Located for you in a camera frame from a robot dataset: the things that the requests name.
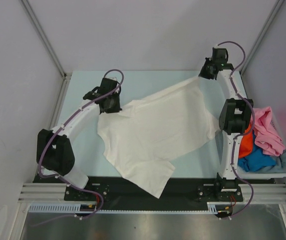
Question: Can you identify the white t shirt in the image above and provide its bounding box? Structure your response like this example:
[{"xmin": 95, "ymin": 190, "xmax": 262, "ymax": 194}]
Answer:
[{"xmin": 97, "ymin": 76, "xmax": 219, "ymax": 198}]

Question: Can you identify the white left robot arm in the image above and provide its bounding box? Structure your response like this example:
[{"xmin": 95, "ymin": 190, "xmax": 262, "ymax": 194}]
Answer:
[{"xmin": 36, "ymin": 77, "xmax": 121, "ymax": 200}]

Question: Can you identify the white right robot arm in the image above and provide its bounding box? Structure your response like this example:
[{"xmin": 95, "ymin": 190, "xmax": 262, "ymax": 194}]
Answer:
[{"xmin": 197, "ymin": 46, "xmax": 253, "ymax": 202}]

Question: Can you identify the orange t shirt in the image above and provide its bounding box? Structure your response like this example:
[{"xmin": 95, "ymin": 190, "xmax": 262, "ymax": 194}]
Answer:
[{"xmin": 238, "ymin": 124, "xmax": 253, "ymax": 159}]

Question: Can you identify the pink t shirt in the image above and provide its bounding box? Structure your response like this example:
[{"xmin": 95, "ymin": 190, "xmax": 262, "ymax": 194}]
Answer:
[{"xmin": 253, "ymin": 106, "xmax": 285, "ymax": 157}]

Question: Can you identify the white perforated laundry basket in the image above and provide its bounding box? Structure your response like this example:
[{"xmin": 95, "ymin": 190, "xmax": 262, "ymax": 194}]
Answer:
[{"xmin": 237, "ymin": 106, "xmax": 286, "ymax": 179}]

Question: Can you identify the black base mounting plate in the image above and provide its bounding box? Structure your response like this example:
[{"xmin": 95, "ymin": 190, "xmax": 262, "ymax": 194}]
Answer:
[{"xmin": 32, "ymin": 174, "xmax": 276, "ymax": 211}]

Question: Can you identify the light blue t shirt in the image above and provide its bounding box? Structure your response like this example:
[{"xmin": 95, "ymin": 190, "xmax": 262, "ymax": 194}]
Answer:
[{"xmin": 257, "ymin": 150, "xmax": 286, "ymax": 174}]

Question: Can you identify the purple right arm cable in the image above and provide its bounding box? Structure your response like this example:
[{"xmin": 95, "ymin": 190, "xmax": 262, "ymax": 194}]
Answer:
[{"xmin": 214, "ymin": 41, "xmax": 255, "ymax": 221}]

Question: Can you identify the aluminium frame rail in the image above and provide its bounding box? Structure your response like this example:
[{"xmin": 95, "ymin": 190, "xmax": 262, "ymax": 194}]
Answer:
[{"xmin": 18, "ymin": 183, "xmax": 286, "ymax": 205}]

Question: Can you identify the white slotted cable duct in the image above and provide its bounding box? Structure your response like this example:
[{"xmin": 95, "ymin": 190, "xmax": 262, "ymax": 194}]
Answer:
[{"xmin": 29, "ymin": 201, "xmax": 233, "ymax": 215}]

